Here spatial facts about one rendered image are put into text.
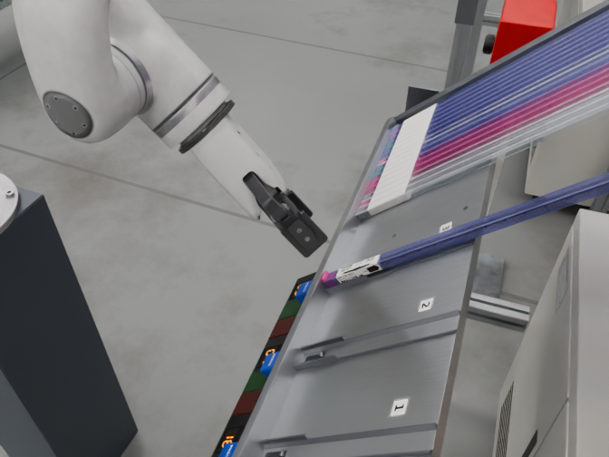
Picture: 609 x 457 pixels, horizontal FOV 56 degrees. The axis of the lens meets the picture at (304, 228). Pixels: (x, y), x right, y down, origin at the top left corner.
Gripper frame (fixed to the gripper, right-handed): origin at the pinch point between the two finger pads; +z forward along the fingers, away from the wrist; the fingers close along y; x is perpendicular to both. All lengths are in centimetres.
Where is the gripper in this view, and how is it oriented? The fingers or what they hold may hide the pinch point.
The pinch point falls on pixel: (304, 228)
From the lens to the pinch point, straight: 63.8
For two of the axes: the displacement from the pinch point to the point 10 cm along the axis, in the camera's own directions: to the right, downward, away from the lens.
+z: 6.6, 6.8, 3.2
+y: 1.5, 2.9, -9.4
